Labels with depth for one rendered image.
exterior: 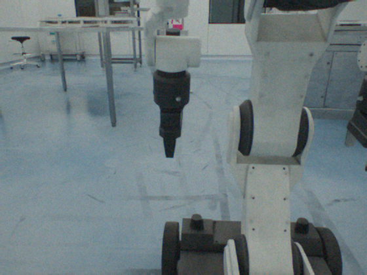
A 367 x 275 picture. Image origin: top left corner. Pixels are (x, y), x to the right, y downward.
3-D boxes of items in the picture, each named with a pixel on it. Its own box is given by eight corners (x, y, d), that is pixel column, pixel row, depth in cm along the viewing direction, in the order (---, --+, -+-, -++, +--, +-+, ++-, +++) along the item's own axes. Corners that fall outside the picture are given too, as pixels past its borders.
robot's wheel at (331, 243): (335, 302, 95) (348, 255, 88) (320, 301, 95) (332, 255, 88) (313, 257, 114) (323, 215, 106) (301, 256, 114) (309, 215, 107)
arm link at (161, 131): (189, 141, 71) (192, 97, 63) (151, 139, 71) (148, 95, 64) (191, 114, 81) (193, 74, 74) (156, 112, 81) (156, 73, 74)
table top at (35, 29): (-28, 31, 273) (-29, 27, 272) (56, 29, 368) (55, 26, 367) (106, 32, 225) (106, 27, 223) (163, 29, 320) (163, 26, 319)
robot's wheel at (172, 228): (175, 294, 98) (175, 248, 91) (161, 293, 98) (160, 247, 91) (179, 251, 117) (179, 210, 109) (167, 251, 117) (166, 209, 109)
